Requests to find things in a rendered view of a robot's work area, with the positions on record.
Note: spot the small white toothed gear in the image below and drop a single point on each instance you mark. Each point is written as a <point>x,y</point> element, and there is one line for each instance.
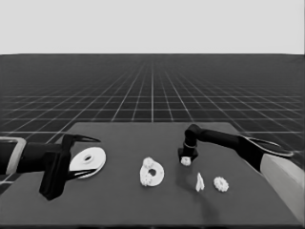
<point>188,162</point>
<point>146,164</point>
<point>144,182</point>

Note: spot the small white T-shaped piece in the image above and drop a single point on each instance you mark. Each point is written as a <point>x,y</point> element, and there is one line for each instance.
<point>199,186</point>

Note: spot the large white toothed gear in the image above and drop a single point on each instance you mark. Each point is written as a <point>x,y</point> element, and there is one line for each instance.
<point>225,186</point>

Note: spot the large thick white disc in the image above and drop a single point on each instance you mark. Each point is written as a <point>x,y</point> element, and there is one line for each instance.
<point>97,160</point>

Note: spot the white round carrier with pins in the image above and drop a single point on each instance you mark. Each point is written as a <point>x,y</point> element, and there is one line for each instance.
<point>159,175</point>

